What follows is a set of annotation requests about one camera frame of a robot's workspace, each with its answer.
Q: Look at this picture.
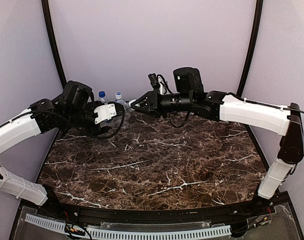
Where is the clear bottle white cap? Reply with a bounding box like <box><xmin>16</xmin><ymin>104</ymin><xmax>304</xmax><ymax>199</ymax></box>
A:
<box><xmin>100</xmin><ymin>99</ymin><xmax>132</xmax><ymax>128</ymax></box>

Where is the pepsi bottle blue cap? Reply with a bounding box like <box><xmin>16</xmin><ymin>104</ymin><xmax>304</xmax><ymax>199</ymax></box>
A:
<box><xmin>98</xmin><ymin>90</ymin><xmax>109</xmax><ymax>105</ymax></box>

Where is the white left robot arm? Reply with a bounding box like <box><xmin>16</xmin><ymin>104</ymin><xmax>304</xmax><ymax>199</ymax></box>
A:
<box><xmin>0</xmin><ymin>80</ymin><xmax>118</xmax><ymax>206</ymax></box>

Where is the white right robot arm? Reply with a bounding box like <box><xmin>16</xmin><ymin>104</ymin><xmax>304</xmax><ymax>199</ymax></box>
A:
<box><xmin>130</xmin><ymin>67</ymin><xmax>304</xmax><ymax>200</ymax></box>

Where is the blue label water bottle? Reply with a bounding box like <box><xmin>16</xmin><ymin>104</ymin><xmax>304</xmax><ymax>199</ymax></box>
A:
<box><xmin>114</xmin><ymin>92</ymin><xmax>127</xmax><ymax>105</ymax></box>

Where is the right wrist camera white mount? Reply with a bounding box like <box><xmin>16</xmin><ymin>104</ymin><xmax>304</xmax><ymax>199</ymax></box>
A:
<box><xmin>148</xmin><ymin>73</ymin><xmax>173</xmax><ymax>95</ymax></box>

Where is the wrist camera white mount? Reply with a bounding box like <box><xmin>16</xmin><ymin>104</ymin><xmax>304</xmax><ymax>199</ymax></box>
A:
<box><xmin>93</xmin><ymin>102</ymin><xmax>124</xmax><ymax>125</ymax></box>
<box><xmin>148</xmin><ymin>73</ymin><xmax>173</xmax><ymax>95</ymax></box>

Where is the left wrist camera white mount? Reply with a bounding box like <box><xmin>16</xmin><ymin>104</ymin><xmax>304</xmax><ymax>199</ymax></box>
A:
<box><xmin>93</xmin><ymin>102</ymin><xmax>124</xmax><ymax>125</ymax></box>

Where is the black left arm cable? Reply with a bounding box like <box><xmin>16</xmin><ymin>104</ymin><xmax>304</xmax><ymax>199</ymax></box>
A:
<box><xmin>31</xmin><ymin>104</ymin><xmax>127</xmax><ymax>141</ymax></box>

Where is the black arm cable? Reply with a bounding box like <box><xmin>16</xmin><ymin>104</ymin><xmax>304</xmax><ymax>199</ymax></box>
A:
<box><xmin>31</xmin><ymin>104</ymin><xmax>127</xmax><ymax>141</ymax></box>
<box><xmin>168</xmin><ymin>109</ymin><xmax>193</xmax><ymax>129</ymax></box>

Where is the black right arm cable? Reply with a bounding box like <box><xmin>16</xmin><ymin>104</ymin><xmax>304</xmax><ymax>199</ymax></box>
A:
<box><xmin>168</xmin><ymin>109</ymin><xmax>193</xmax><ymax>129</ymax></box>

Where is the black front table rail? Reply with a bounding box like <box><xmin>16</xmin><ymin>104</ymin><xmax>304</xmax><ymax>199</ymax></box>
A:
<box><xmin>36</xmin><ymin>189</ymin><xmax>293</xmax><ymax>227</ymax></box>

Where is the white slotted cable duct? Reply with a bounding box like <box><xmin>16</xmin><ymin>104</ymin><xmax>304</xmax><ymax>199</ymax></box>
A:
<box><xmin>24</xmin><ymin>213</ymin><xmax>232</xmax><ymax>240</ymax></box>

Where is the black table edge rail right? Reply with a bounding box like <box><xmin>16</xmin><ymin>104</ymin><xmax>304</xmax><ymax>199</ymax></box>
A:
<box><xmin>244</xmin><ymin>124</ymin><xmax>270</xmax><ymax>171</ymax></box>

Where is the black vertical frame post left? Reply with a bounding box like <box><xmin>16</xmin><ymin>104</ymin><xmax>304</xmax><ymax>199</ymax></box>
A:
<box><xmin>41</xmin><ymin>0</ymin><xmax>67</xmax><ymax>88</ymax></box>

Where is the black vertical frame post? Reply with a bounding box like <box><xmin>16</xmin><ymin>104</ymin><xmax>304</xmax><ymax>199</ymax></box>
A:
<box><xmin>236</xmin><ymin>0</ymin><xmax>264</xmax><ymax>97</ymax></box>
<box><xmin>41</xmin><ymin>0</ymin><xmax>67</xmax><ymax>88</ymax></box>

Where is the black vertical frame post right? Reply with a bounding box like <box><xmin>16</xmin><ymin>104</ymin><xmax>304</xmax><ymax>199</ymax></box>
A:
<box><xmin>236</xmin><ymin>0</ymin><xmax>264</xmax><ymax>97</ymax></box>

